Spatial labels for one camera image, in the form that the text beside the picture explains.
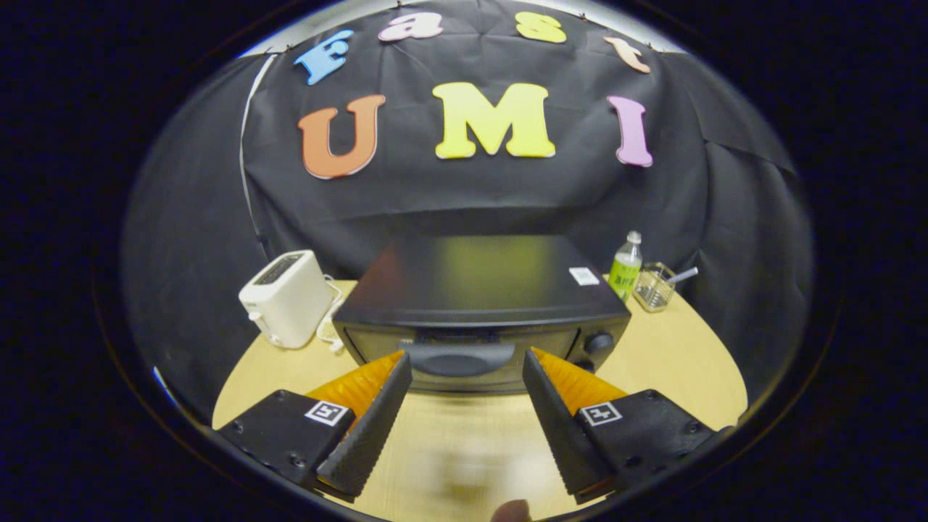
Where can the white pop-up toaster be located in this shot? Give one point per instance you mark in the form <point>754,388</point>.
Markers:
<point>286,301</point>

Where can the white straw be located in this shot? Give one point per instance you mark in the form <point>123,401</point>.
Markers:
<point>683,275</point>

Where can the black toaster oven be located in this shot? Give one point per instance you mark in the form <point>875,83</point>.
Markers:
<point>471,283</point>

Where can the black backdrop cloth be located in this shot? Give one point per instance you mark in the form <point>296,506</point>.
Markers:
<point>471,196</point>

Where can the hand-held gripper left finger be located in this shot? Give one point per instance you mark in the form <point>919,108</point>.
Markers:
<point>370,431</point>

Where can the clear glass container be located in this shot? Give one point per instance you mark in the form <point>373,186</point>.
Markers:
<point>652,290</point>

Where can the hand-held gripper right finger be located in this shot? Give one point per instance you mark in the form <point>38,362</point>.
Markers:
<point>558,428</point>

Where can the green label bottle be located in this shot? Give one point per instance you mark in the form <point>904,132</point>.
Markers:
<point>625,272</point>

